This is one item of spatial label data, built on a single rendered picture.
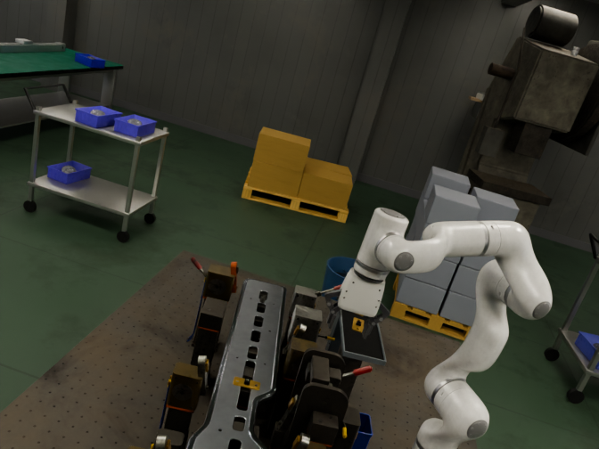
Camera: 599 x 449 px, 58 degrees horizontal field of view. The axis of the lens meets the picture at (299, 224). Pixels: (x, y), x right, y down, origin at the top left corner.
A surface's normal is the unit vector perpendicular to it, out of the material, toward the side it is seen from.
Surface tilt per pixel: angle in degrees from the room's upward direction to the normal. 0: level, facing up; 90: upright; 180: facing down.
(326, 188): 90
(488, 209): 90
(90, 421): 0
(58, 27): 90
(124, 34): 90
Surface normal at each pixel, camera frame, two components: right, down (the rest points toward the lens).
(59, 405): 0.25, -0.90
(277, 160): -0.04, 0.35
